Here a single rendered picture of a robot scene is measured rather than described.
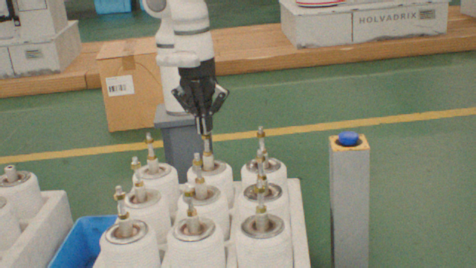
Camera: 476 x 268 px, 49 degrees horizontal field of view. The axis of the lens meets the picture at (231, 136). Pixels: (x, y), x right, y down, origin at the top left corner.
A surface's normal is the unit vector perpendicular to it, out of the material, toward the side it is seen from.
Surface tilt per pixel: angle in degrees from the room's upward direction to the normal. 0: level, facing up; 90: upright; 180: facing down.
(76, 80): 90
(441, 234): 0
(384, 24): 90
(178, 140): 90
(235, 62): 90
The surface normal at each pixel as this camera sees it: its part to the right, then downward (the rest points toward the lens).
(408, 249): -0.09, -0.92
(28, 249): 0.99, -0.06
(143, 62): 0.09, 0.37
